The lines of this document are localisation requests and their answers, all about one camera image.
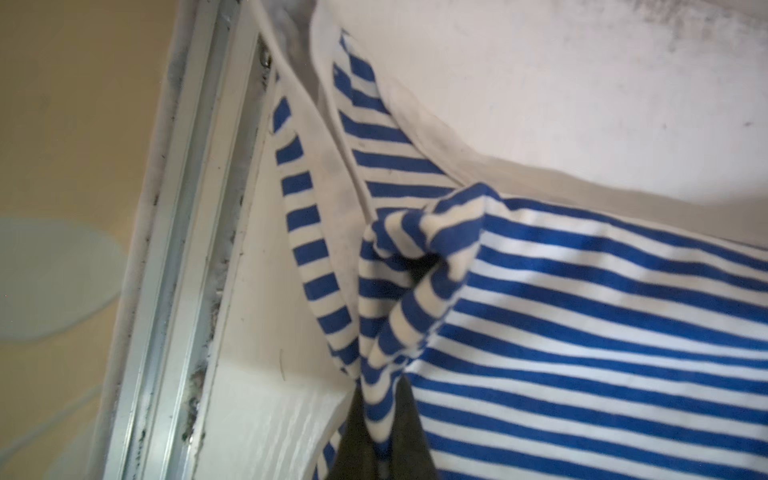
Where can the aluminium table edge rail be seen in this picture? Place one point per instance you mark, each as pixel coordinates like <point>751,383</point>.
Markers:
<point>170,328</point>

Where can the blue white striped tank top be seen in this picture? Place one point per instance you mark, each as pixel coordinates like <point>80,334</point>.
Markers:
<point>549,330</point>

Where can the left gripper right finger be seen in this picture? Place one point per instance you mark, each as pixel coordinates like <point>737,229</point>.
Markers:
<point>410,456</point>

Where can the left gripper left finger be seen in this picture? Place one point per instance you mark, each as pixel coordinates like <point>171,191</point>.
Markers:
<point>355,458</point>

